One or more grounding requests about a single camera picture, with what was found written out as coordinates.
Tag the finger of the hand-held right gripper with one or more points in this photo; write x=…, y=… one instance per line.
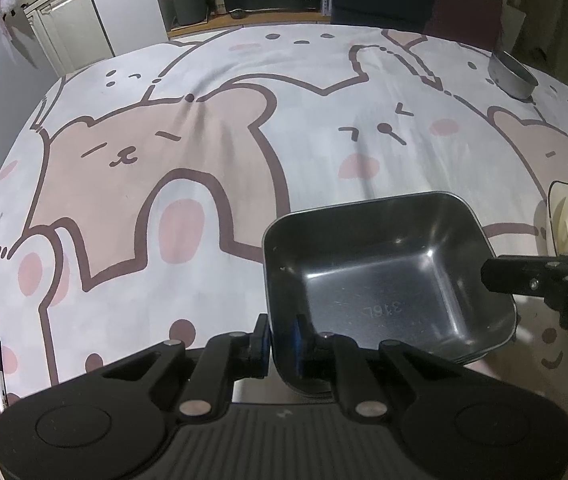
x=519, y=275

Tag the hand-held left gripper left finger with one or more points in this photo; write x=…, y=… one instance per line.
x=261, y=347

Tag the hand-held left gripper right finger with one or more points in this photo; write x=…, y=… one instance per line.
x=300, y=347

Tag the white square plate dark rim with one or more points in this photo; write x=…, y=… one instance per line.
x=544, y=220

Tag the round steel bowl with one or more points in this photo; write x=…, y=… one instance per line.
x=511, y=77

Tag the cartoon animal printed tablecloth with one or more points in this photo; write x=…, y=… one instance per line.
x=164, y=160

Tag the maroon chair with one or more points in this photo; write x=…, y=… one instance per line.
x=469, y=10

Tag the small dark floor bowl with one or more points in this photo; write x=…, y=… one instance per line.
x=237, y=13

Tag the grey trash bin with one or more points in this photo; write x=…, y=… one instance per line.
x=189, y=7

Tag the white lower kitchen cabinet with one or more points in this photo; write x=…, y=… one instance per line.
x=69, y=25

